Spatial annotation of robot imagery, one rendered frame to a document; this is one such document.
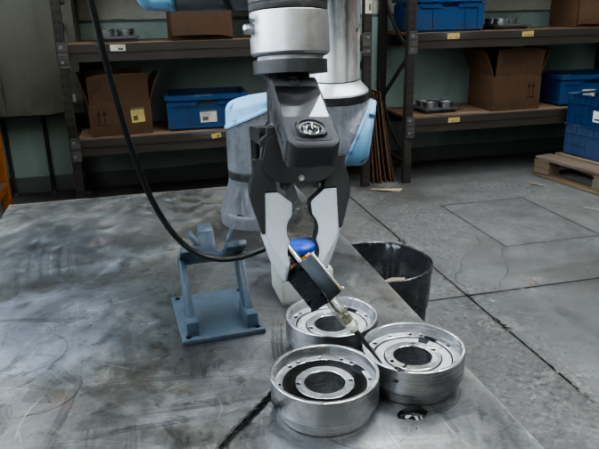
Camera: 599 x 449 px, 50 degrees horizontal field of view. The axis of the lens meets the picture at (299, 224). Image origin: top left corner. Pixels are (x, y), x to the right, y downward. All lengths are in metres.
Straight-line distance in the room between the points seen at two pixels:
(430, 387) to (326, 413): 0.11
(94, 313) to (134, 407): 0.24
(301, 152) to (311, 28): 0.13
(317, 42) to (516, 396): 1.72
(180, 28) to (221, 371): 3.43
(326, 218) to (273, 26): 0.19
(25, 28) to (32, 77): 0.30
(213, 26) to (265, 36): 3.45
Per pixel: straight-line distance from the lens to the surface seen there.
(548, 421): 2.10
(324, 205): 0.61
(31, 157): 4.71
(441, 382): 0.65
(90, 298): 0.93
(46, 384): 0.75
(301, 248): 0.84
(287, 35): 0.59
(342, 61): 1.07
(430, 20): 4.50
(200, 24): 4.04
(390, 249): 2.13
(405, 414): 0.64
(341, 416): 0.60
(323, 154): 0.52
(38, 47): 4.36
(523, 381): 2.26
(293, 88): 0.59
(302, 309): 0.77
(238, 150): 1.12
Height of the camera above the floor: 1.17
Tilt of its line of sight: 19 degrees down
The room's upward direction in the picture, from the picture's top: 1 degrees counter-clockwise
